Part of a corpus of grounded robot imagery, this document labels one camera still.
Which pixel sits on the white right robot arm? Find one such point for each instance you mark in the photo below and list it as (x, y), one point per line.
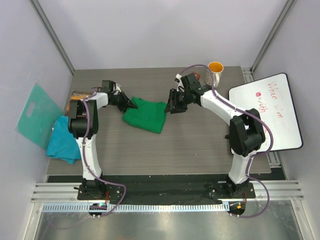
(246, 133)

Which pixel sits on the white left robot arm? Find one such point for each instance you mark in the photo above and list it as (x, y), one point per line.
(83, 123)

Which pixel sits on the brown book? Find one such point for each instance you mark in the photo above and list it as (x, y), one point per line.
(76, 95)

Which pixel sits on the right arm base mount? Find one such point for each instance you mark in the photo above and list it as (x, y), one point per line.
(229, 190)

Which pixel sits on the perforated cable tray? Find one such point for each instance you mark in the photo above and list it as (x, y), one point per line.
(90, 207)

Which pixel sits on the white mug orange inside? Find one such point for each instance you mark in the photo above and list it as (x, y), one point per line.
(213, 74)

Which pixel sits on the blue t shirt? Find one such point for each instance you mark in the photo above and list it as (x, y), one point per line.
(62, 144)

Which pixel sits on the green t shirt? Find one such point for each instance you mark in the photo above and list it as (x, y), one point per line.
(149, 116)

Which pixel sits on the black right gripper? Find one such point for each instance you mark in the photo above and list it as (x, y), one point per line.
(172, 106)

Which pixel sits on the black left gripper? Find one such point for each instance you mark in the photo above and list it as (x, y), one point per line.
(127, 103)

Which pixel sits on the red cube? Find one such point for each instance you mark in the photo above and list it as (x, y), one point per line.
(197, 75)

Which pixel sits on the teal plastic cutting board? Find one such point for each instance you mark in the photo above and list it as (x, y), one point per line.
(38, 117)

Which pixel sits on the white whiteboard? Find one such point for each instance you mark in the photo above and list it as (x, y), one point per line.
(272, 97)

